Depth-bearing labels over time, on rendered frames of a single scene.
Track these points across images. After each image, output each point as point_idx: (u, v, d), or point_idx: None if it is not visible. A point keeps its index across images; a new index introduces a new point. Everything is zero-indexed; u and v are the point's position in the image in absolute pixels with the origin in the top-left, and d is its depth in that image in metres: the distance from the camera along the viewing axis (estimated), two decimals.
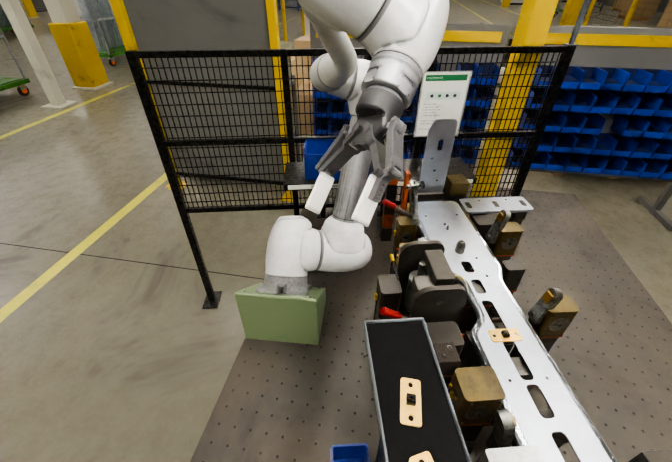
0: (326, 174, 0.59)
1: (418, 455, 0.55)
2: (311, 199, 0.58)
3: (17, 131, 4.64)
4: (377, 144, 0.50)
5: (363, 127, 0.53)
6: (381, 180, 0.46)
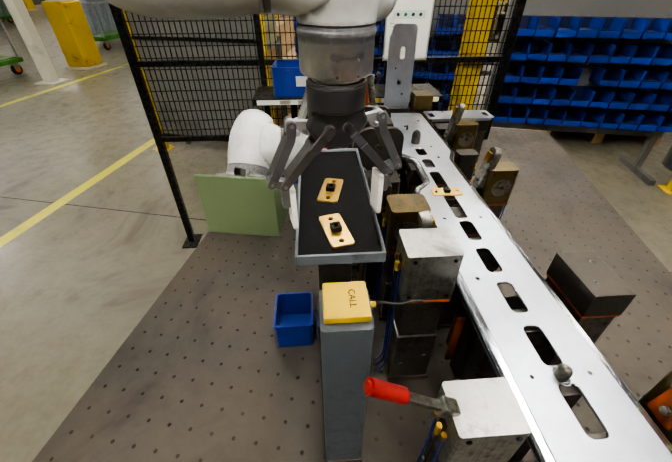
0: (293, 186, 0.48)
1: (328, 215, 0.58)
2: (297, 218, 0.50)
3: (9, 104, 4.67)
4: (367, 143, 0.47)
5: (346, 132, 0.44)
6: (388, 174, 0.51)
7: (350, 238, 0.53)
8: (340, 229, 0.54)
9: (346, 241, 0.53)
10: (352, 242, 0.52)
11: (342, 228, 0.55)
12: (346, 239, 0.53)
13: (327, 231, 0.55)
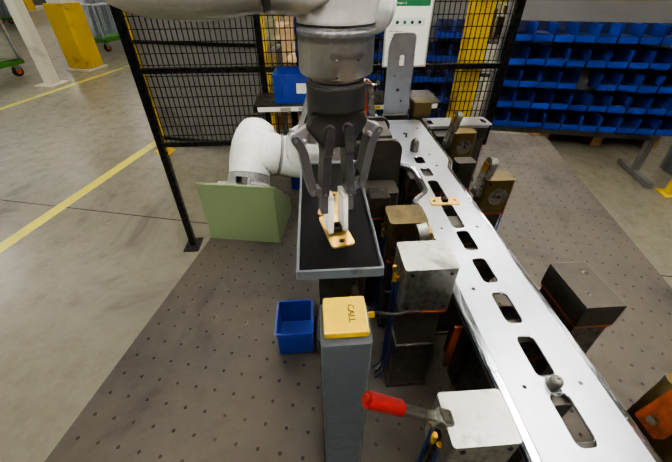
0: (331, 194, 0.50)
1: None
2: (333, 224, 0.53)
3: (10, 106, 4.69)
4: (352, 154, 0.47)
5: (345, 129, 0.43)
6: (353, 192, 0.51)
7: (350, 238, 0.53)
8: (340, 229, 0.54)
9: (346, 241, 0.53)
10: (352, 243, 0.52)
11: (342, 228, 0.55)
12: (346, 239, 0.53)
13: (327, 231, 0.55)
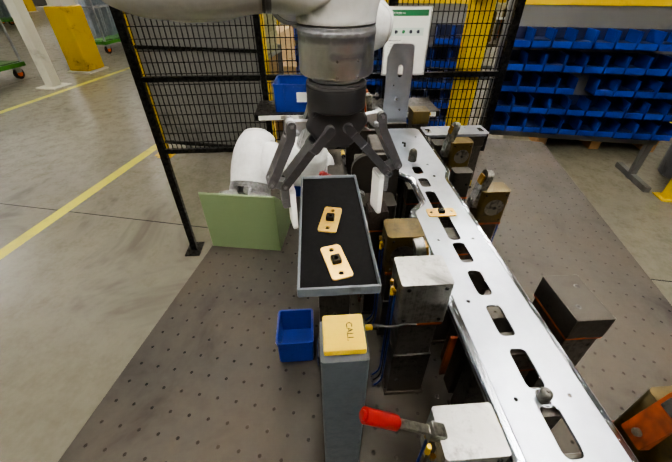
0: (293, 186, 0.48)
1: (329, 246, 0.62)
2: (297, 218, 0.50)
3: (12, 109, 4.71)
4: (367, 143, 0.47)
5: (346, 132, 0.44)
6: (388, 174, 0.51)
7: (349, 270, 0.57)
8: (340, 261, 0.59)
9: (345, 273, 0.57)
10: (351, 275, 0.57)
11: (342, 260, 0.59)
12: (345, 271, 0.57)
13: (328, 263, 0.59)
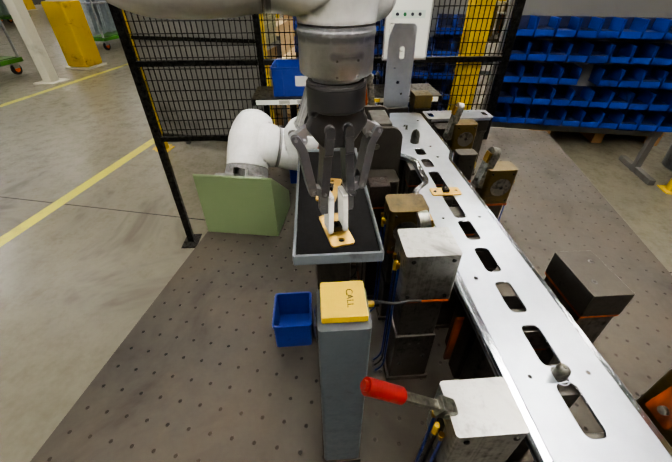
0: (331, 194, 0.50)
1: None
2: (333, 224, 0.53)
3: (8, 104, 4.67)
4: (352, 154, 0.47)
5: (345, 129, 0.43)
6: (353, 193, 0.51)
7: (350, 237, 0.53)
8: (340, 228, 0.54)
9: (346, 240, 0.53)
10: (352, 242, 0.52)
11: (342, 228, 0.55)
12: (346, 239, 0.53)
13: (327, 230, 0.55)
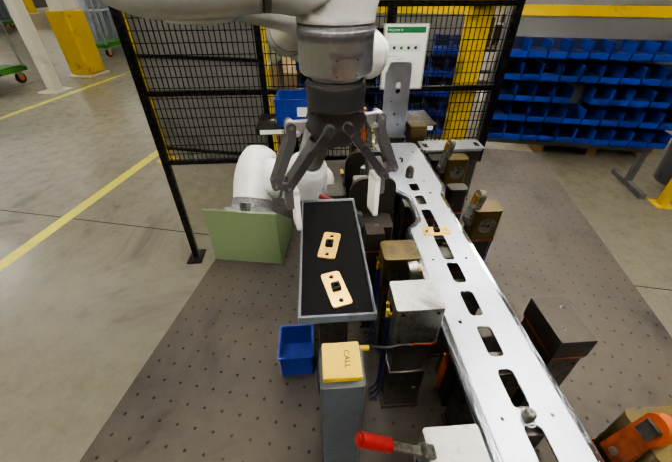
0: (297, 188, 0.48)
1: (329, 273, 0.67)
2: (301, 220, 0.50)
3: (14, 114, 4.75)
4: (366, 144, 0.47)
5: (345, 131, 0.44)
6: (385, 176, 0.51)
7: (348, 297, 0.62)
8: (340, 288, 0.63)
9: (345, 300, 0.61)
10: (350, 302, 0.61)
11: (341, 287, 0.64)
12: (345, 298, 0.61)
13: (328, 290, 0.63)
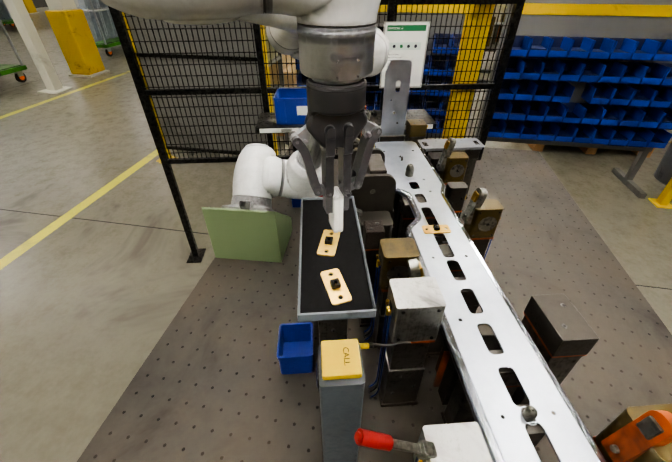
0: (336, 193, 0.50)
1: (328, 270, 0.66)
2: (338, 223, 0.53)
3: (14, 113, 4.75)
4: (350, 154, 0.47)
5: (346, 129, 0.43)
6: (349, 193, 0.51)
7: (348, 294, 0.61)
8: (339, 286, 0.62)
9: (344, 298, 0.61)
10: (350, 299, 0.60)
11: (341, 284, 0.63)
12: (344, 296, 0.61)
13: (328, 287, 0.63)
